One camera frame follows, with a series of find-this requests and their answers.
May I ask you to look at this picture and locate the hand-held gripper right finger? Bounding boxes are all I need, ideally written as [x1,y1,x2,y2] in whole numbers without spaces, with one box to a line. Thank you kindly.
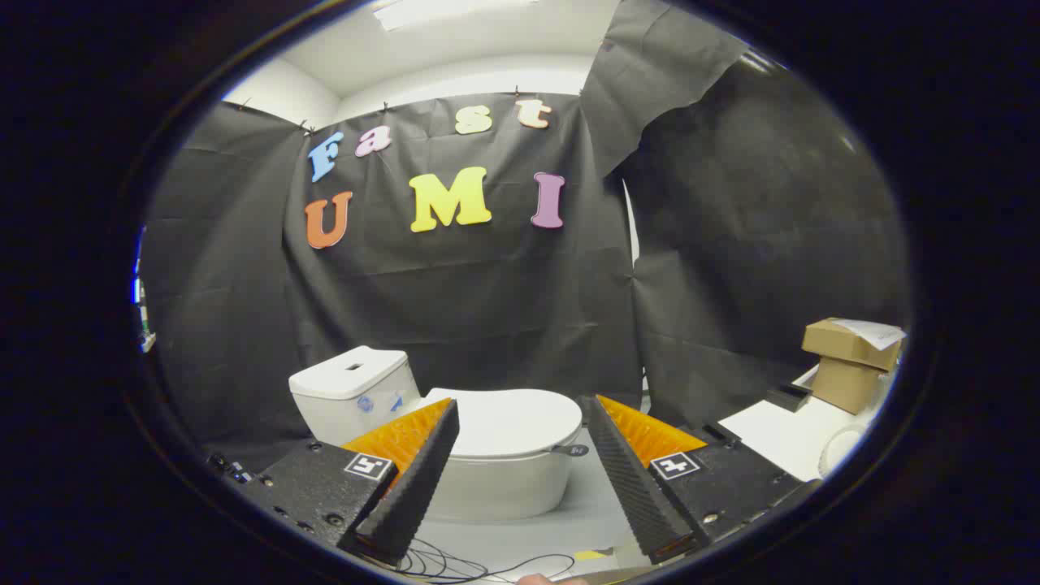
[583,394,823,566]

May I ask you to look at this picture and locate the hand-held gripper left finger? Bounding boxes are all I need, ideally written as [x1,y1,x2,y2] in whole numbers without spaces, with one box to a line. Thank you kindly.
[207,396,461,568]

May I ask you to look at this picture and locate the white toilet lid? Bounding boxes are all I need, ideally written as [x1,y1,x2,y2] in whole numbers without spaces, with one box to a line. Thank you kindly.
[414,388,583,457]

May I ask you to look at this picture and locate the white toilet with tank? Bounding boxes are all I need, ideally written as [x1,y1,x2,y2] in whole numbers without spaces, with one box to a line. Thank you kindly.
[288,345,583,522]

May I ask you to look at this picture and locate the small black box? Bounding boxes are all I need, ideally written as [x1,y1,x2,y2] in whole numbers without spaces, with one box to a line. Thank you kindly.
[766,382,813,413]

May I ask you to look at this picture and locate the black backdrop cloth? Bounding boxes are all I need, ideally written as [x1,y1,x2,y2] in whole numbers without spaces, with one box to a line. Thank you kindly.
[138,0,911,472]

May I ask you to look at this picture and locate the white roll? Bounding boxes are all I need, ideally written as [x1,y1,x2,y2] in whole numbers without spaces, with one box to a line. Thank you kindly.
[818,422,874,479]

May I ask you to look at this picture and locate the brown cardboard box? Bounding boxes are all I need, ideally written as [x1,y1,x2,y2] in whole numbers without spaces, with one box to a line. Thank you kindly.
[811,357,882,415]
[802,318,904,372]

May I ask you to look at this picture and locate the white paper sheet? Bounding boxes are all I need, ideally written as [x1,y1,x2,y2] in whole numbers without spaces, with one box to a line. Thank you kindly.
[830,318,907,352]

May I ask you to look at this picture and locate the small cluttered equipment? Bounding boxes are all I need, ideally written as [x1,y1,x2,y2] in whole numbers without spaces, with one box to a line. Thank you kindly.
[132,227,157,354]

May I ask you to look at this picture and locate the thin black cables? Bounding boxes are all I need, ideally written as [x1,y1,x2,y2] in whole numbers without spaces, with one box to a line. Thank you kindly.
[398,538,578,583]

